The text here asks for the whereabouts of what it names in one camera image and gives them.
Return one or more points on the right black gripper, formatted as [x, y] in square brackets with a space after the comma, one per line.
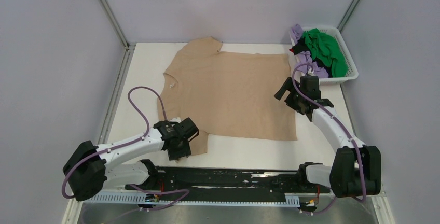
[287, 85]

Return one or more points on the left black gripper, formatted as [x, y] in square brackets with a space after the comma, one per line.
[186, 151]

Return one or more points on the beige t shirt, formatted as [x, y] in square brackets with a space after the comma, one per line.
[227, 93]

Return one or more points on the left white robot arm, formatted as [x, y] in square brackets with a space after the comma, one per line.
[92, 168]

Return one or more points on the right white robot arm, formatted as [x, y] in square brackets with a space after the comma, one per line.
[350, 151]

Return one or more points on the lavender t shirt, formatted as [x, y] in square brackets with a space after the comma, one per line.
[296, 33]

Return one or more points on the black garment in basket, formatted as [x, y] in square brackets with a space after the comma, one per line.
[303, 54]

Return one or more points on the green t shirt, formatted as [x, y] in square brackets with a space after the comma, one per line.
[325, 50]

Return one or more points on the white plastic laundry basket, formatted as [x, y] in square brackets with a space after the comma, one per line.
[352, 72]

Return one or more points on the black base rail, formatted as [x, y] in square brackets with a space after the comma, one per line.
[229, 184]

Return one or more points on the aluminium frame rail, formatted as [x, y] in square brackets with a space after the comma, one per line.
[349, 182]

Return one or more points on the left corner metal post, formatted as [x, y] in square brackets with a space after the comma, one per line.
[114, 23]

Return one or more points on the corner metal post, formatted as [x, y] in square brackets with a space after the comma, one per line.
[114, 23]
[347, 15]

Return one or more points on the white slotted cable duct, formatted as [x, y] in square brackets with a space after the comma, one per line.
[144, 199]

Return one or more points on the right corner metal post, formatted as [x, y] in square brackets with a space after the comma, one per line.
[347, 15]

